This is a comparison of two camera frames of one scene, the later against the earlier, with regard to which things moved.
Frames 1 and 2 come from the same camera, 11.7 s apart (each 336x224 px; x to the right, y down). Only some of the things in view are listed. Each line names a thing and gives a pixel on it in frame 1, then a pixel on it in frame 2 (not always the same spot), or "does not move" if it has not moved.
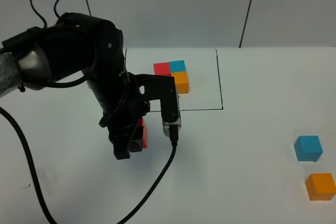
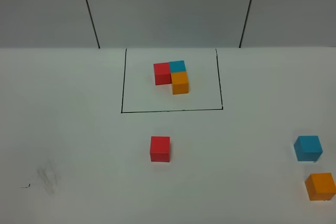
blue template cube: (177, 66) does not move
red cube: (141, 123) to (160, 149)
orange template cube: (181, 81) does not move
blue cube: (308, 148) does not move
